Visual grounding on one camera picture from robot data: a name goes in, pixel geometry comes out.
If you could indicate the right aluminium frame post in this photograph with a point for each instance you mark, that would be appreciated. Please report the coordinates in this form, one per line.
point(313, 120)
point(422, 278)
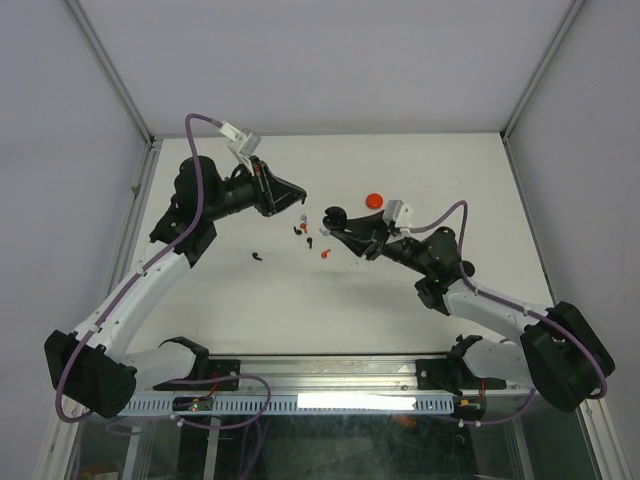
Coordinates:
point(556, 41)

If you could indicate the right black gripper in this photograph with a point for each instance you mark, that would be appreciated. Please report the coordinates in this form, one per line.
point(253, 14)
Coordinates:
point(364, 226)

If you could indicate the aluminium mounting rail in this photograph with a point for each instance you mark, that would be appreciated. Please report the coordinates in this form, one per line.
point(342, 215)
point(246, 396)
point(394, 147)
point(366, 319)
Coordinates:
point(344, 374)

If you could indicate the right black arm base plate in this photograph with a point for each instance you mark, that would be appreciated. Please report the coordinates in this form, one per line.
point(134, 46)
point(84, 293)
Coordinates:
point(442, 373)

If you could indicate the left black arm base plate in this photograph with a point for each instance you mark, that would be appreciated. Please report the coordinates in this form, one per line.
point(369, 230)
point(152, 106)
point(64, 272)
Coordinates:
point(220, 374)

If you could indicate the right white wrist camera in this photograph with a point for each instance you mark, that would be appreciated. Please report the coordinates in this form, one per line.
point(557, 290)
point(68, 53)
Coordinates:
point(397, 215)

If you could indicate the white slotted cable duct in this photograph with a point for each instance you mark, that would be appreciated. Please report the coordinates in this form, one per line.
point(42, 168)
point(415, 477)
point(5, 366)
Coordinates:
point(153, 405)

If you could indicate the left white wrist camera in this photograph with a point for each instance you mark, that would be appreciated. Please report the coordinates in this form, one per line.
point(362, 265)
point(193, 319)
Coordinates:
point(241, 143)

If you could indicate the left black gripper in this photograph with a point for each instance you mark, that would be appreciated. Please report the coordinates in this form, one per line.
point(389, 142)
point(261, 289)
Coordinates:
point(274, 195)

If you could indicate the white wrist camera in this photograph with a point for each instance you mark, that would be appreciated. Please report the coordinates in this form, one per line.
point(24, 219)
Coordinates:
point(241, 143)
point(397, 215)

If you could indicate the small electronics board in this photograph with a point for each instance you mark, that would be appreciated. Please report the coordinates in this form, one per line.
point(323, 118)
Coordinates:
point(193, 404)

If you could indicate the left aluminium frame post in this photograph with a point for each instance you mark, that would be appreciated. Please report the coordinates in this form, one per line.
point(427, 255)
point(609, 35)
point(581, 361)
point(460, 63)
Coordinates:
point(97, 49)

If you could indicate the black round charging case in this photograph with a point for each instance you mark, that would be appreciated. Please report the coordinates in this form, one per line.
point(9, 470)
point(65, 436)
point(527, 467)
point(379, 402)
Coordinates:
point(335, 219)

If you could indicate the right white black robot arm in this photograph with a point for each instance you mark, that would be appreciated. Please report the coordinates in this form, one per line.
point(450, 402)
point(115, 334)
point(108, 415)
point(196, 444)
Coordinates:
point(550, 349)

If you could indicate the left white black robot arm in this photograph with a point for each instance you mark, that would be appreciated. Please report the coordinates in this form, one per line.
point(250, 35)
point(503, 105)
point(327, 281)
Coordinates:
point(92, 365)

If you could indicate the red round charging case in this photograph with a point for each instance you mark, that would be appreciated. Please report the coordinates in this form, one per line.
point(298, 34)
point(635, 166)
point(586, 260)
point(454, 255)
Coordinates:
point(374, 201)

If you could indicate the aluminium frame post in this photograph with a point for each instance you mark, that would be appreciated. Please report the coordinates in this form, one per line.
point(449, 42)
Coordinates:
point(97, 49)
point(556, 41)

